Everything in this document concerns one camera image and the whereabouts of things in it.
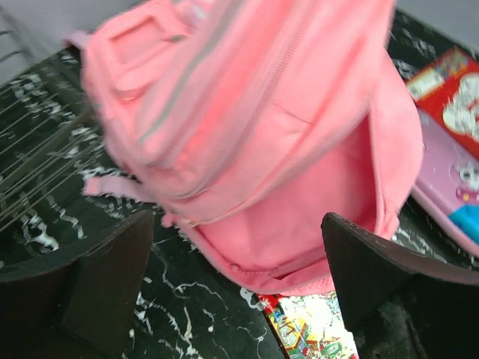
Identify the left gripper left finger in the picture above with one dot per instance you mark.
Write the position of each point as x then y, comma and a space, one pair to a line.
78, 301

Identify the pink student backpack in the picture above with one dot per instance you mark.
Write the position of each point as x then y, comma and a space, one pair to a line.
248, 121

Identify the red treehouse paperback book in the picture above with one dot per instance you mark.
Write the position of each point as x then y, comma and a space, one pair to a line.
309, 326

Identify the metal wire dish rack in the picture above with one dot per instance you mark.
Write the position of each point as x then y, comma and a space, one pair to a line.
41, 109

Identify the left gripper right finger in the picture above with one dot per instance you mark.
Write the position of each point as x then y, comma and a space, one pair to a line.
398, 303

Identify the pink cartoon pencil case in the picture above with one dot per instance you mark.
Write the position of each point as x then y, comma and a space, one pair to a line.
447, 185

